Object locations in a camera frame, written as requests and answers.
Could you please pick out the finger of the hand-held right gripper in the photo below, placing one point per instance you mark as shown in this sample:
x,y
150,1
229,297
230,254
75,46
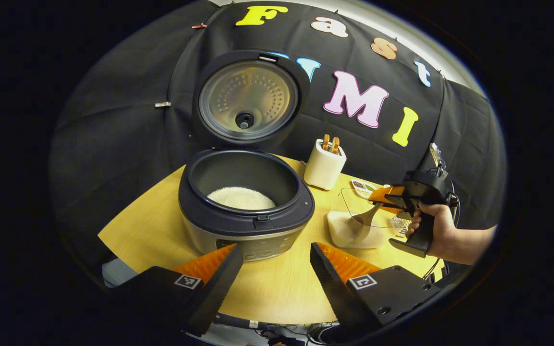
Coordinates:
x,y
399,206
385,193

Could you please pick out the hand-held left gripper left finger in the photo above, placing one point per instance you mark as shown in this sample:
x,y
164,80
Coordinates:
x,y
219,288

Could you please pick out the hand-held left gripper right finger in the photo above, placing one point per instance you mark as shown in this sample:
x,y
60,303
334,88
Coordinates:
x,y
334,288

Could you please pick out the wooden spoon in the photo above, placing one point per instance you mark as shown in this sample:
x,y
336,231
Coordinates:
x,y
366,218

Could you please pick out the dark grey rice cooker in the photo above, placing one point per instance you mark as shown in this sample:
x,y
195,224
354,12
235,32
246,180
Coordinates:
x,y
238,224

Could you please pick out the white divided bean dish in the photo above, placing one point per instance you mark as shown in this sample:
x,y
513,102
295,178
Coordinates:
x,y
359,185

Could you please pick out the clear glass container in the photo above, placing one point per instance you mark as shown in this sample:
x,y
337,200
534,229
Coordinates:
x,y
346,197

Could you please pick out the white toaster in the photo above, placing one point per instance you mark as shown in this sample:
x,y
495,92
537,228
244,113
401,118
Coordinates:
x,y
322,168

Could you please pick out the toasted bread slice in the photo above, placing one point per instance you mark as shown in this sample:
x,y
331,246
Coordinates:
x,y
325,142
335,145

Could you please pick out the silver cloth clip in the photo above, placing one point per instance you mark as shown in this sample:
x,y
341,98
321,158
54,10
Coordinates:
x,y
163,104

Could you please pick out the pink cloth clip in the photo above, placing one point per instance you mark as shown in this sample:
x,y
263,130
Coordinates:
x,y
199,26

